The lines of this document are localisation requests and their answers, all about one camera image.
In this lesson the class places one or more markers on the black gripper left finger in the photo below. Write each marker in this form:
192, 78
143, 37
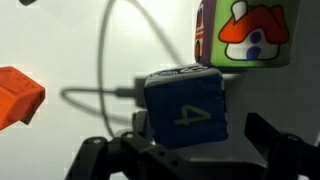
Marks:
110, 160

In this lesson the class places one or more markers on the small orange block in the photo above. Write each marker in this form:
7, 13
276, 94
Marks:
16, 96

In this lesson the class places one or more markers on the blue soft block number four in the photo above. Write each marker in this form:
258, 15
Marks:
186, 110

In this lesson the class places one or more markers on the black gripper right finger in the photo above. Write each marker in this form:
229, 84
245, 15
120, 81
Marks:
293, 160

